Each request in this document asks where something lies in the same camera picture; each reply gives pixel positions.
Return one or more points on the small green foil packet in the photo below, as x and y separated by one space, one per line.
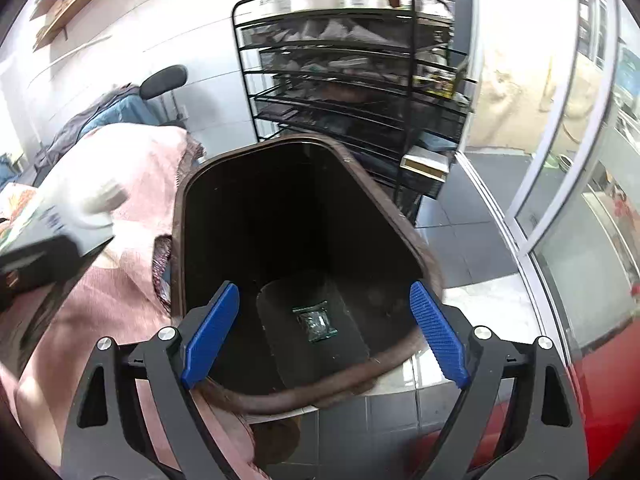
315 322

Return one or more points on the glass sliding door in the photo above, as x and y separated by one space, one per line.
560 135

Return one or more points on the black office chair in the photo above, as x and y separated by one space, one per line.
162 80

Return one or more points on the white cardboard box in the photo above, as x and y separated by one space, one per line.
425 165

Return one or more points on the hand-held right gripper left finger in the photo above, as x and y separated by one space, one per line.
212 330

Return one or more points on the brown plastic bin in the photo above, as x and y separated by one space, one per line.
250 210

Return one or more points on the pink blanket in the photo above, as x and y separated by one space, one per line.
125 280

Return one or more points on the blue cloth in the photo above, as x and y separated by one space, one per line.
115 112

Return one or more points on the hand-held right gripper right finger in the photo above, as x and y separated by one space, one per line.
437 332

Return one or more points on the wooden wall shelf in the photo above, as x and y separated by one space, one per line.
85 2

